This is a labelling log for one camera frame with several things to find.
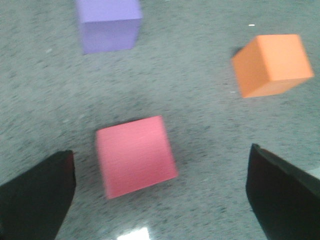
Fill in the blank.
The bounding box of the orange foam cube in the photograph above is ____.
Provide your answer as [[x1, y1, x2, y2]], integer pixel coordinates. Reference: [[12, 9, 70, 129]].
[[231, 34, 315, 98]]

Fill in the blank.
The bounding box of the purple foam cube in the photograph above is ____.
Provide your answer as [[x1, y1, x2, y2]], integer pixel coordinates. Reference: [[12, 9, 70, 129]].
[[75, 0, 143, 54]]

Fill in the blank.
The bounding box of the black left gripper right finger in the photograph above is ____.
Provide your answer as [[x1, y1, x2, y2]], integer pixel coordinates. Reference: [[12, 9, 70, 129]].
[[245, 143, 320, 240]]

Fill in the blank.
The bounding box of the pink foam cube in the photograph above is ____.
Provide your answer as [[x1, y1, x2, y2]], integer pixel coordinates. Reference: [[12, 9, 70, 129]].
[[95, 115, 179, 199]]

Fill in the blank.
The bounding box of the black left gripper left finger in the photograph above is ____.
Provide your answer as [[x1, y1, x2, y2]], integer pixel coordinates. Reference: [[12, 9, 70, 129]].
[[0, 150, 76, 240]]

